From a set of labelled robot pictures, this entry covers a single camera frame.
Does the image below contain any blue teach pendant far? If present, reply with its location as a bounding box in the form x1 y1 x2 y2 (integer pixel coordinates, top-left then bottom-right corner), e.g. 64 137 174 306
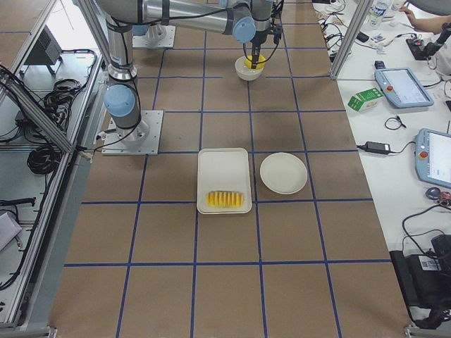
374 68 434 108

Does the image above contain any white rectangular tray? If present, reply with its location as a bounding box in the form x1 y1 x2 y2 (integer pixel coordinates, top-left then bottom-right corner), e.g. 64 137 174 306
197 148 252 215

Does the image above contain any blue teach pendant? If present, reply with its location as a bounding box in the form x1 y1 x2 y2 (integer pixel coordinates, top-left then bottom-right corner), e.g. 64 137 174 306
415 128 450 188
374 68 434 108

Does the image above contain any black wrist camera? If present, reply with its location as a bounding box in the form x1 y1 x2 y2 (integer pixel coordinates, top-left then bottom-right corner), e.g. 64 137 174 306
271 23 283 46

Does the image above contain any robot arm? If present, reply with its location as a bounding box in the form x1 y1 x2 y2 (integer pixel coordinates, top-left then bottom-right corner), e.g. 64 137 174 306
98 1 283 130

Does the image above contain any clear water bottle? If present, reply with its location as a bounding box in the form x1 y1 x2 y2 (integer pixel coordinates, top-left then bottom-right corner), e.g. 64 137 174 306
367 0 389 30

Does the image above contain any person forearm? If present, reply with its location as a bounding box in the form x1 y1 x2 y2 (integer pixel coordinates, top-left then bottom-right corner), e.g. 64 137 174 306
401 6 451 35

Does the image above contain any white round plate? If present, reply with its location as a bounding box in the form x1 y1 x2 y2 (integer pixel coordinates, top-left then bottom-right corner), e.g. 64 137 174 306
259 152 308 194

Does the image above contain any black power adapter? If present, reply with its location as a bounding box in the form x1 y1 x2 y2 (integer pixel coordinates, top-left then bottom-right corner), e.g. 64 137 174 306
364 141 391 155

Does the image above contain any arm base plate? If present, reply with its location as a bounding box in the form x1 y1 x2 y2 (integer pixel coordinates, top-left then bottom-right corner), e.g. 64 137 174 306
132 24 176 49
101 111 163 156

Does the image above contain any aluminium frame post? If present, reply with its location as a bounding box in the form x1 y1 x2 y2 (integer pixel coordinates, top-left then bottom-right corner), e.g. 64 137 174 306
330 0 372 80

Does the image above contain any white ceramic bowl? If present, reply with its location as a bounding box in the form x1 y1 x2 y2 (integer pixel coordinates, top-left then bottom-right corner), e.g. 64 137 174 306
235 56 264 82

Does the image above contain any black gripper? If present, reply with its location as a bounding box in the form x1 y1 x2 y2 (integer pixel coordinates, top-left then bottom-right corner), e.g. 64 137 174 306
251 33 265 69

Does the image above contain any blue teach pendant near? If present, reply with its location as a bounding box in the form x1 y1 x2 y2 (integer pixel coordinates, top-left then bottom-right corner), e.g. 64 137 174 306
415 128 450 188

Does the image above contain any green white carton box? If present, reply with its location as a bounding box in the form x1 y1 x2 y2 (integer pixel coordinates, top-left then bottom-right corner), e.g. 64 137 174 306
347 87 383 112

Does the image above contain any yellow lemon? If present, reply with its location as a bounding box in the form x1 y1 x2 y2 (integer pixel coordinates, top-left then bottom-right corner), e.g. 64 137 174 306
245 54 266 70

